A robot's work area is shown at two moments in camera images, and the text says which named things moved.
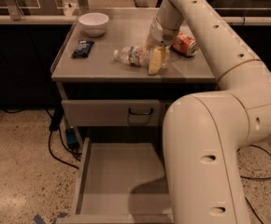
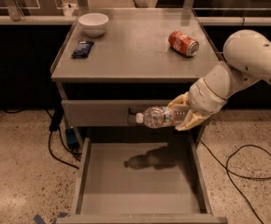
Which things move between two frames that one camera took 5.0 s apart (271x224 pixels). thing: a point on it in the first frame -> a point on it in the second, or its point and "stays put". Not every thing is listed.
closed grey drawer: (111, 112) stays put
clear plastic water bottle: (137, 56) -> (158, 117)
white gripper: (159, 34) -> (203, 97)
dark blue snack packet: (82, 49) stays put
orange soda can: (184, 43) stays put
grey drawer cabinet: (112, 78) stays put
